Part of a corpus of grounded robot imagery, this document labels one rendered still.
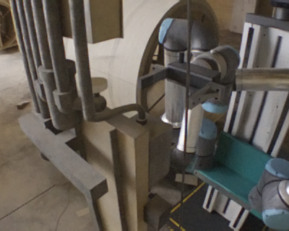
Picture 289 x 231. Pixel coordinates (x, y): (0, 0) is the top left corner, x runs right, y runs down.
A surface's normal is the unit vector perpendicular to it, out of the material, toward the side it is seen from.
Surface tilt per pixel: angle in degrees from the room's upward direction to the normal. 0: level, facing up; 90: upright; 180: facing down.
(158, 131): 0
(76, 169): 0
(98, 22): 90
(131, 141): 90
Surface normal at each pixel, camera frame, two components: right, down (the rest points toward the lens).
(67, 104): 0.30, 0.51
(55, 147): 0.00, -0.84
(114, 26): 0.74, 0.37
